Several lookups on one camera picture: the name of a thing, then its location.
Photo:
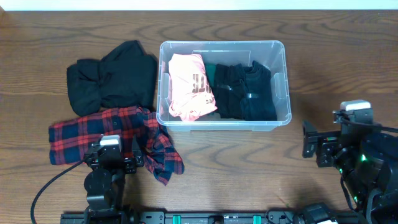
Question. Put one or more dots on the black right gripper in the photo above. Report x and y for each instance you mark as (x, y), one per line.
(334, 144)

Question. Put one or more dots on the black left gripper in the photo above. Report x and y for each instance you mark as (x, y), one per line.
(129, 166)

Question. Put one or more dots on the dark teal garment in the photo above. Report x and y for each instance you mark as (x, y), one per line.
(257, 103)

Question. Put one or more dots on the pink printed t-shirt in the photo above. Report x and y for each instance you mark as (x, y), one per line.
(191, 95)

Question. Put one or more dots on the green garment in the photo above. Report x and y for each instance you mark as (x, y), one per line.
(210, 74)

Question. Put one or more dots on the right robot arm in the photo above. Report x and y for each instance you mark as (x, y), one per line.
(365, 154)

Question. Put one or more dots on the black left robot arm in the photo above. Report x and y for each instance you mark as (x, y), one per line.
(105, 183)

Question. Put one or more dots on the red plaid flannel shirt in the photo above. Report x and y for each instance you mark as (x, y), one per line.
(70, 140)

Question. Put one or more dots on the black folded garment on table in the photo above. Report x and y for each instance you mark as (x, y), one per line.
(125, 77)

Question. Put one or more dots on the clear plastic storage bin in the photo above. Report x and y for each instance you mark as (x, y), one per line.
(269, 53)

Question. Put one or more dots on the black folded garment in bin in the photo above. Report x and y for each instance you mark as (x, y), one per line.
(229, 90)

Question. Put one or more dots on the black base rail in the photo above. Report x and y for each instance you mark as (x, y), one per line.
(319, 215)

